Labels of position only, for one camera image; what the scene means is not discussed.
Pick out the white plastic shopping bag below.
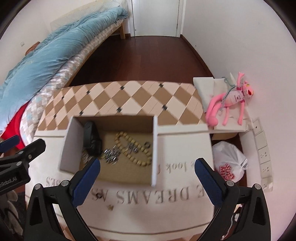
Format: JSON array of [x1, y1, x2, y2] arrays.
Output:
[[212, 141, 248, 183]]

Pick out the white folded cloth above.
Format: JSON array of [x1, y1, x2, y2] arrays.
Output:
[[193, 73, 254, 133]]

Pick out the light blue quilt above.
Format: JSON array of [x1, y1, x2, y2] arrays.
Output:
[[1, 6, 128, 132]]

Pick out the white door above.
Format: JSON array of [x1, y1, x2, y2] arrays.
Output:
[[131, 0, 186, 38]]

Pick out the checkered mattress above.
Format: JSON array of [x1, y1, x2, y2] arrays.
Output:
[[18, 20, 124, 147]]

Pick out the silver chain bracelet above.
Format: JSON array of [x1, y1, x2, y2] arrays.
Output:
[[100, 148, 121, 165]]

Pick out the red bed sheet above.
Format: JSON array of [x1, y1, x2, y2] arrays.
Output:
[[1, 102, 29, 150]]

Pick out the black fitness band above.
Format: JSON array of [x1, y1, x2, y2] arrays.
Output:
[[83, 121, 102, 157]]

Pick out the white cardboard box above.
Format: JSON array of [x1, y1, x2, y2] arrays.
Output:
[[59, 115, 158, 187]]

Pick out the pink panther plush toy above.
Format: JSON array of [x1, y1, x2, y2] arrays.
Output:
[[206, 72, 254, 127]]

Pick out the wooden bead bracelet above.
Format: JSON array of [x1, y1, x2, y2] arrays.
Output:
[[114, 131, 153, 167]]

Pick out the checkered printed tablecloth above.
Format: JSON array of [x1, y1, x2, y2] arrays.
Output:
[[25, 81, 214, 240]]

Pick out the brown cardboard box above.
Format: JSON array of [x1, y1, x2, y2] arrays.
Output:
[[211, 133, 238, 141]]

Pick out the brown pillow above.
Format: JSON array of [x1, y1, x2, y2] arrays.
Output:
[[25, 42, 40, 55]]

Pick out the wall socket strip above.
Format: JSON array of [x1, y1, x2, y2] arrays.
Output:
[[253, 118, 273, 192]]

